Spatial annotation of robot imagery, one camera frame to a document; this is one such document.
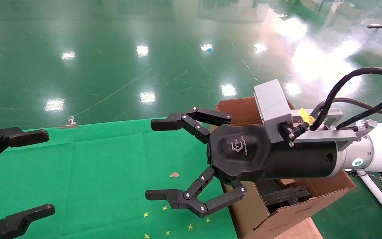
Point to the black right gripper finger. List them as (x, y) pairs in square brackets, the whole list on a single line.
[(177, 121), (181, 198)]

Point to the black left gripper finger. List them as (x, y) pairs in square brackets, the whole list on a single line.
[(18, 221), (15, 136)]

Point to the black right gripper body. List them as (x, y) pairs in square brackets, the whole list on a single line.
[(244, 157)]

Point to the small brown cardboard scrap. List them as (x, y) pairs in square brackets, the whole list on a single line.
[(174, 174)]

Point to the large open cardboard carton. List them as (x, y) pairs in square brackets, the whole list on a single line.
[(287, 215)]

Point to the silver binder clip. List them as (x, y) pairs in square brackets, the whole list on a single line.
[(68, 124)]

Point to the black long foam block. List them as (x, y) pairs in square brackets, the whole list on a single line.
[(285, 196)]

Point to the green table cloth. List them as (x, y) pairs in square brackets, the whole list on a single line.
[(95, 166)]

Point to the white metal table leg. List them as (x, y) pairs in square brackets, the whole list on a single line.
[(378, 194)]

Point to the small white floor bar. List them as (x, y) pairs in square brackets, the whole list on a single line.
[(379, 25)]

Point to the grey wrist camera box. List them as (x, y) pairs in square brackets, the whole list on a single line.
[(273, 107)]

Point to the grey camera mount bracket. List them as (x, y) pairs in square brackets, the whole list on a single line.
[(323, 134)]

